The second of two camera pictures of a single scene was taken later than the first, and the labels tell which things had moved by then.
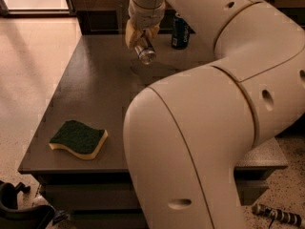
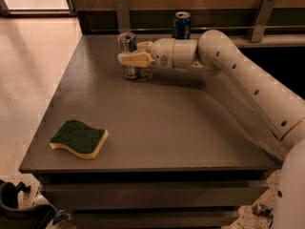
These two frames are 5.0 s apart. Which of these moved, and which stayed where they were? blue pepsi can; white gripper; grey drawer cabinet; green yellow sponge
Moved: white gripper
Stayed: grey drawer cabinet; blue pepsi can; green yellow sponge
